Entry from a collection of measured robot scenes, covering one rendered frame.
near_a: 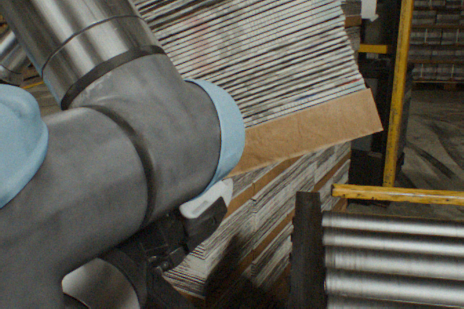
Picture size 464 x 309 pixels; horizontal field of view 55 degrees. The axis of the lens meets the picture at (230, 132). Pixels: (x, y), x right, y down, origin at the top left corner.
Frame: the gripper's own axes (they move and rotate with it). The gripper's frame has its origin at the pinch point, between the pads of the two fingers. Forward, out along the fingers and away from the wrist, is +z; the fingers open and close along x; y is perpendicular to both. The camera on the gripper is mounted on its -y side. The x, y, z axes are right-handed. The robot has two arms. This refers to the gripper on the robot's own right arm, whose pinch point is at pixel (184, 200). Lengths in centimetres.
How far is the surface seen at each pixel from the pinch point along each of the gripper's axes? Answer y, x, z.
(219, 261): -41, 26, 62
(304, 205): -20.8, -5.6, 37.8
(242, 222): -37, 20, 76
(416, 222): -29, -24, 35
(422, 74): -129, -122, 597
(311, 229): -21.4, -7.0, 28.3
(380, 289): -26.0, -15.7, 14.3
